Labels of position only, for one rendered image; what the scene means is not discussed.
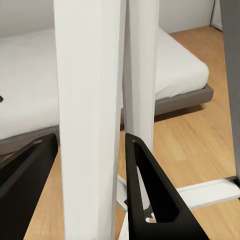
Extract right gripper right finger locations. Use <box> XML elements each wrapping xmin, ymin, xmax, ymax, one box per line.
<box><xmin>125</xmin><ymin>133</ymin><xmax>210</xmax><ymax>240</ymax></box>

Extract camera tripod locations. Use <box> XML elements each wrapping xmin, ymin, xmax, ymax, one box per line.
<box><xmin>53</xmin><ymin>0</ymin><xmax>240</xmax><ymax>240</ymax></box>

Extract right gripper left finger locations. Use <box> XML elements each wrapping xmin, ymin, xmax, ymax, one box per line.
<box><xmin>0</xmin><ymin>133</ymin><xmax>59</xmax><ymax>240</ymax></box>

